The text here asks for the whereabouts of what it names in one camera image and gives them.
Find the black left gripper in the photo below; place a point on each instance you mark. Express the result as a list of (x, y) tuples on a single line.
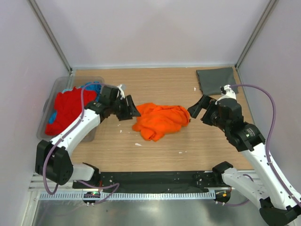
[(130, 110)]

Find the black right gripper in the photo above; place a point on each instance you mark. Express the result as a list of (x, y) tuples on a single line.
[(205, 102)]

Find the orange t shirt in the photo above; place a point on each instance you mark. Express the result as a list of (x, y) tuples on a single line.
[(158, 120)]

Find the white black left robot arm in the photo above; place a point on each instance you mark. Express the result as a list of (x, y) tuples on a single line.
[(53, 158)]

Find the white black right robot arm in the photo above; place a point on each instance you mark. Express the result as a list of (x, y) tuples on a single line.
[(276, 206)]

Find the folded grey t shirt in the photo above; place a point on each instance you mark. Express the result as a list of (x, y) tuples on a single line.
[(211, 80)]

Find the blue t shirt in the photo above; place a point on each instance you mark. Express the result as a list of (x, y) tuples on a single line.
[(94, 86)]

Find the red t shirt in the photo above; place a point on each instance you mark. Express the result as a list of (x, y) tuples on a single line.
[(68, 108)]

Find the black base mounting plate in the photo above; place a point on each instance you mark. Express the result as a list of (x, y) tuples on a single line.
[(165, 182)]

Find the clear plastic bin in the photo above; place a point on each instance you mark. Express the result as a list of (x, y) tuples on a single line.
[(61, 84)]

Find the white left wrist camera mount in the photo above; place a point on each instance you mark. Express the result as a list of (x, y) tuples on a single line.
[(121, 88)]

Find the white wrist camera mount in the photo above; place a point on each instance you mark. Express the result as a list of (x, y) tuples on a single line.
[(226, 92), (121, 88)]

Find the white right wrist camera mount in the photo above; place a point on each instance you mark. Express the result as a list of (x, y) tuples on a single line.
[(226, 92)]

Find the white slotted cable duct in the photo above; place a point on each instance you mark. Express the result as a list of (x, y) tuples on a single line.
[(93, 195)]

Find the right aluminium frame post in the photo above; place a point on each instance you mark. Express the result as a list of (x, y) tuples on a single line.
[(256, 31)]

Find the aluminium frame post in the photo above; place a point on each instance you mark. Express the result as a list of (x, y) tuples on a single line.
[(256, 31), (48, 31)]

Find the left aluminium frame post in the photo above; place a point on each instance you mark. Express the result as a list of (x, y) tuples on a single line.
[(48, 31)]

